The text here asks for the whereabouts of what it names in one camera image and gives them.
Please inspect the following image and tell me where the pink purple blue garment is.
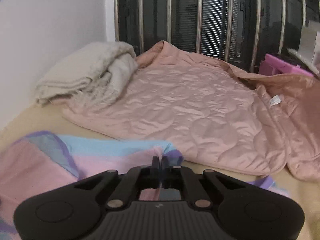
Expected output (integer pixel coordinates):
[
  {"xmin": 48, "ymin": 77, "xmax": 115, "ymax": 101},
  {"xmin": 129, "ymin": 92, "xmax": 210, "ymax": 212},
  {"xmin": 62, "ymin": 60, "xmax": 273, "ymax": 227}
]
[{"xmin": 0, "ymin": 130, "xmax": 291, "ymax": 234}]

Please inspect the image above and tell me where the pink quilted jacket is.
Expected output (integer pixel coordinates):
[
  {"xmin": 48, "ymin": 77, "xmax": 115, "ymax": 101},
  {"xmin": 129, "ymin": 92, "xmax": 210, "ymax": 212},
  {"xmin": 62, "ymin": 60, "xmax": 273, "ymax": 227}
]
[{"xmin": 63, "ymin": 41, "xmax": 319, "ymax": 181}]

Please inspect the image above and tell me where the beige knitted fringed blanket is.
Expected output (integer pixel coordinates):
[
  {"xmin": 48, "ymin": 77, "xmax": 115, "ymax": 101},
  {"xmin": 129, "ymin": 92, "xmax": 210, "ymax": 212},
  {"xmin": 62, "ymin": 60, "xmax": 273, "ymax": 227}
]
[{"xmin": 35, "ymin": 42, "xmax": 138, "ymax": 108}]

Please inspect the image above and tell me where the steel window railing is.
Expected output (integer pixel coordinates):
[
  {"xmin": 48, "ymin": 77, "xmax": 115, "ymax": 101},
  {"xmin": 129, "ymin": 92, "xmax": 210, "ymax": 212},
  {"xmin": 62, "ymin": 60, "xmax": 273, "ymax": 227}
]
[{"xmin": 114, "ymin": 0, "xmax": 319, "ymax": 72}]

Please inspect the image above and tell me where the stack of white boxes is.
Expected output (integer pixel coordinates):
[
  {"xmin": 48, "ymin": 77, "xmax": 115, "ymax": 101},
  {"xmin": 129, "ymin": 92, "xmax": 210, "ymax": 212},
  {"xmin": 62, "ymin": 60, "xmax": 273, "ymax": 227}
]
[{"xmin": 298, "ymin": 21, "xmax": 319, "ymax": 71}]

